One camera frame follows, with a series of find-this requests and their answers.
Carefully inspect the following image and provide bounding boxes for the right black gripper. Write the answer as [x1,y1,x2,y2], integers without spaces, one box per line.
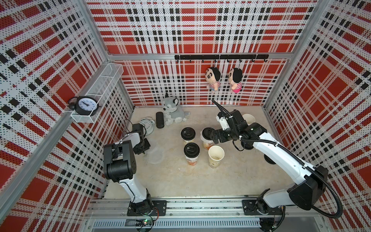
[210,128,239,143]

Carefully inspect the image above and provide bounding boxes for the black cup lid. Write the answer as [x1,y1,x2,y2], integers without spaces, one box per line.
[264,154,276,165]
[181,127,196,140]
[184,143,200,158]
[201,127,214,141]
[241,141,254,150]

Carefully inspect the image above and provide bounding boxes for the paper milk tea cup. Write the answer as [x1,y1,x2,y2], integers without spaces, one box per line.
[183,139,194,145]

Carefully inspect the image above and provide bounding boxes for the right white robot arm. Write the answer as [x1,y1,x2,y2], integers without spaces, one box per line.
[211,106,343,218]

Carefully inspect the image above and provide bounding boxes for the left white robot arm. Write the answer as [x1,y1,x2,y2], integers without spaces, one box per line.
[103,123,154,215]

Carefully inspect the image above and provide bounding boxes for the white alarm clock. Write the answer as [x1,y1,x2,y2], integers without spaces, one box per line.
[139,117,155,135]

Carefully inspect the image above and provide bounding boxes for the black glasses case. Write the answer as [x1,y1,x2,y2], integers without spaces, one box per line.
[156,112,165,129]

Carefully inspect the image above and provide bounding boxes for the grey husky plush toy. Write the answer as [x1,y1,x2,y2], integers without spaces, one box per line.
[162,92,191,126]

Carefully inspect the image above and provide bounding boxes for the hanging doll pink dress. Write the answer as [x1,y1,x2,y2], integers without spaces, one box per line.
[228,68,243,93]

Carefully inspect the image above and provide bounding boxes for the hanging doll blue shorts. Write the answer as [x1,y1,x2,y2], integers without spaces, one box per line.
[205,67,221,92]

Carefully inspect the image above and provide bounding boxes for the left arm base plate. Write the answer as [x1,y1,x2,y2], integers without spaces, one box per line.
[127,200,167,217]

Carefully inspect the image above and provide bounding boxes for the white wire basket shelf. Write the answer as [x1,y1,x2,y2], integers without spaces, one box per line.
[71,63,123,123]

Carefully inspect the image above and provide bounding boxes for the black wall clock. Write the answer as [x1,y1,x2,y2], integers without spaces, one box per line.
[68,96,100,116]

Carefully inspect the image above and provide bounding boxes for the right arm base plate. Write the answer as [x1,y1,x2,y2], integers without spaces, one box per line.
[242,199,283,216]

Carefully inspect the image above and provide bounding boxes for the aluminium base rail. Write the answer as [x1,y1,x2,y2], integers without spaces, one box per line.
[82,196,331,232]

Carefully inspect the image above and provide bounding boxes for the black hook rail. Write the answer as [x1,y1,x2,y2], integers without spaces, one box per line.
[174,54,269,61]

